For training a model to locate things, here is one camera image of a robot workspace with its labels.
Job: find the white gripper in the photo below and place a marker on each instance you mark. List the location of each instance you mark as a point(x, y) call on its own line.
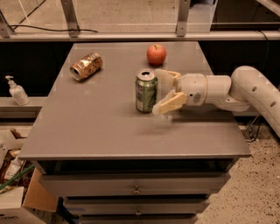
point(192, 88)

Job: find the green soda can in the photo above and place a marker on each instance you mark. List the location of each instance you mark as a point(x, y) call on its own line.
point(146, 90)

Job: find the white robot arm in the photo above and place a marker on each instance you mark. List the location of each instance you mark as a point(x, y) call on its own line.
point(246, 87)

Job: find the gold dented soda can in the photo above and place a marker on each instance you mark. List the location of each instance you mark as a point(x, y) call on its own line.
point(86, 66)

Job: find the red apple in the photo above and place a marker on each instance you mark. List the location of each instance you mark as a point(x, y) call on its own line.
point(156, 54)

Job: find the grey drawer cabinet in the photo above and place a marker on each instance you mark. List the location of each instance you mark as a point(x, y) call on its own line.
point(93, 127)

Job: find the top grey drawer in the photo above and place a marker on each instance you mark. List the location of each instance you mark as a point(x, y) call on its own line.
point(133, 184)

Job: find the grey drawer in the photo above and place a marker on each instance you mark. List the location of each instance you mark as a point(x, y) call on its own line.
point(133, 184)
point(137, 206)

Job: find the middle grey drawer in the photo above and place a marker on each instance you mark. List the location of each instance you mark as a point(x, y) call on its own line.
point(137, 206)

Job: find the white pump sanitizer bottle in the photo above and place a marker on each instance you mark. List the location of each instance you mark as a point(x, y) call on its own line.
point(17, 92)

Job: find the cardboard box with clutter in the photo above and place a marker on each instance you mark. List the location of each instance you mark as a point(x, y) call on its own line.
point(25, 201)

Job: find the green stick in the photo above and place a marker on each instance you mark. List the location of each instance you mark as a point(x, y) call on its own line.
point(19, 175)

